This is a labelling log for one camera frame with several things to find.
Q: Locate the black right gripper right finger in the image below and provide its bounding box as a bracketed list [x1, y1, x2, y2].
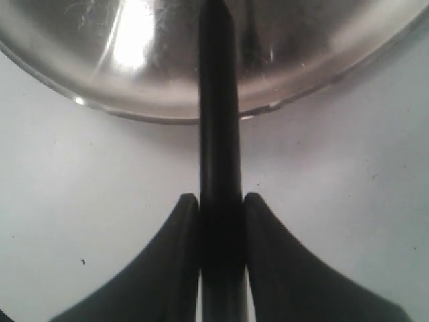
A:
[244, 193, 406, 321]

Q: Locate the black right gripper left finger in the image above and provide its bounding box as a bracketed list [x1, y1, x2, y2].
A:
[54, 194, 201, 321]

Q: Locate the black handled kitchen knife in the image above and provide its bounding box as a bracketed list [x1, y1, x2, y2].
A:
[198, 1, 248, 321]

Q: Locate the round stainless steel plate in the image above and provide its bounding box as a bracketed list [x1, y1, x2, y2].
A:
[1, 1, 428, 124]

